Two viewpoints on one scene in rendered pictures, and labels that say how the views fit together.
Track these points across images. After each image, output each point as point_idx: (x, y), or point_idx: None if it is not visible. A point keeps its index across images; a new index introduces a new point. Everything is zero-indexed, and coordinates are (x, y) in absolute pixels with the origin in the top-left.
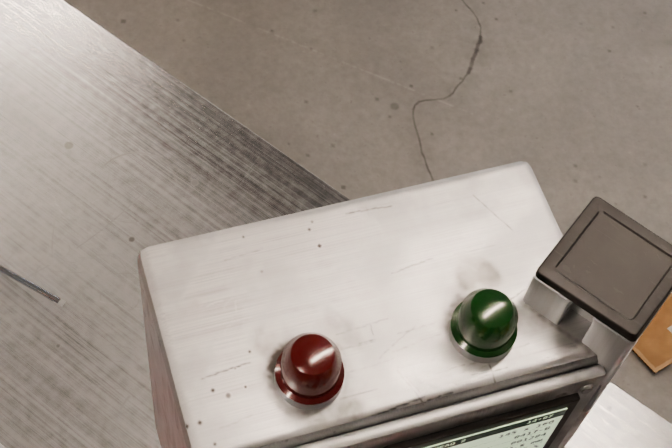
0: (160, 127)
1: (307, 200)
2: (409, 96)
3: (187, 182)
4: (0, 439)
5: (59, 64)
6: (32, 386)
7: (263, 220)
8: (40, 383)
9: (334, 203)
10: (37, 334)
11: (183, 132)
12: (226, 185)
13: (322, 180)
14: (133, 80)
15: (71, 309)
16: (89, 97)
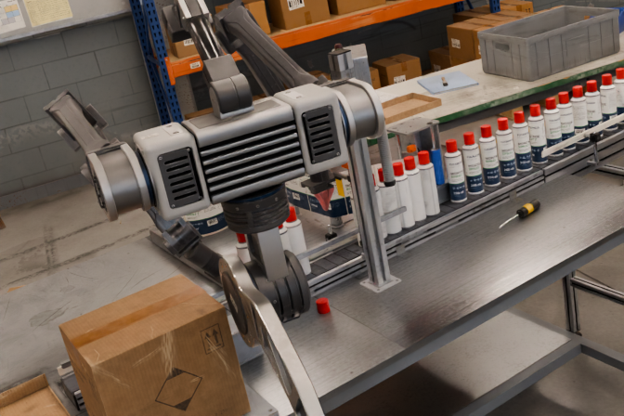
0: (572, 240)
1: (538, 266)
2: None
3: (547, 246)
4: (460, 227)
5: (600, 223)
6: (474, 229)
7: (365, 47)
8: (475, 230)
9: (537, 271)
10: (492, 228)
11: (569, 244)
12: (545, 253)
13: (547, 269)
14: (593, 235)
15: (500, 232)
16: (585, 228)
